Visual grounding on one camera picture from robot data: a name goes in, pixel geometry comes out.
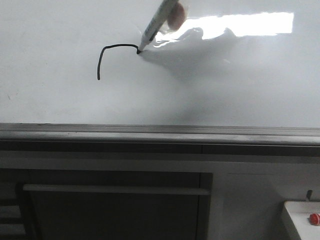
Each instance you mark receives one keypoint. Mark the white whiteboard marker pen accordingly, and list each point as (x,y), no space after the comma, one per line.
(161,15)

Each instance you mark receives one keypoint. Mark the red round magnet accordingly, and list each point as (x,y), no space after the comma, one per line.
(176,17)

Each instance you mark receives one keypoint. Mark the large white whiteboard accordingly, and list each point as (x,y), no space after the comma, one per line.
(236,72)

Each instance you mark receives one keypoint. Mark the white control box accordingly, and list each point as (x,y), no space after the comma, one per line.
(295,216)

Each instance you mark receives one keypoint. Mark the red emergency stop button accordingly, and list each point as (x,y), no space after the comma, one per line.
(314,219)

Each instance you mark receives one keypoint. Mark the dark cabinet with rail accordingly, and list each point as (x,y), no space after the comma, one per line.
(103,205)

